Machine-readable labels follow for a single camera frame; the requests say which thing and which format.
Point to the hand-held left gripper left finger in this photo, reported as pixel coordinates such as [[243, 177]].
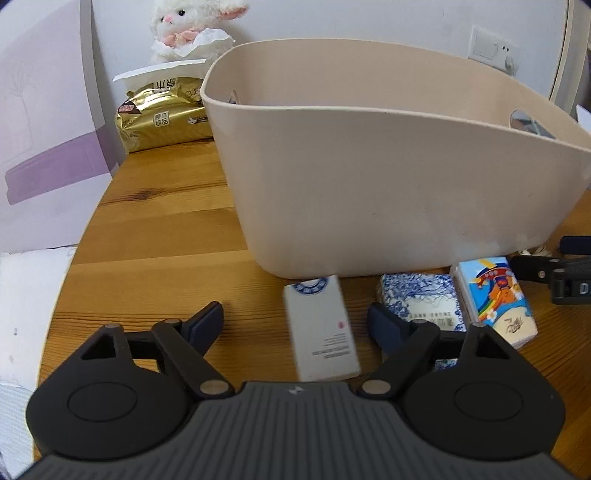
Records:
[[208, 321]]

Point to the white chair backrest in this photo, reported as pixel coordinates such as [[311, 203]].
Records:
[[569, 50]]

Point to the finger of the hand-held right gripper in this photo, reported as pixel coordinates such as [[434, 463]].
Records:
[[535, 269]]

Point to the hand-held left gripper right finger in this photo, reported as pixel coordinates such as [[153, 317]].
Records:
[[384, 326]]

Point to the beige plastic storage basket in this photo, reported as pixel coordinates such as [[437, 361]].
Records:
[[369, 166]]

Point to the white and purple board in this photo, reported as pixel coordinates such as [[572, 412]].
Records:
[[46, 129]]

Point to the white tissue pack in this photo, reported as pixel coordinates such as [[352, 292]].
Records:
[[322, 332]]

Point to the colourful cartoon tissue pack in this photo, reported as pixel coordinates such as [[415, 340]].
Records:
[[498, 295]]

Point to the white plush lamb toy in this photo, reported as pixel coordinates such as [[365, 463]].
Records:
[[184, 27]]

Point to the blue patterned tissue pack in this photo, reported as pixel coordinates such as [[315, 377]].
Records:
[[422, 300]]

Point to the white wall socket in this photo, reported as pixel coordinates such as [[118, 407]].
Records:
[[493, 46]]

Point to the gold tissue package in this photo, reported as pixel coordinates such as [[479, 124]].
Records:
[[161, 115]]

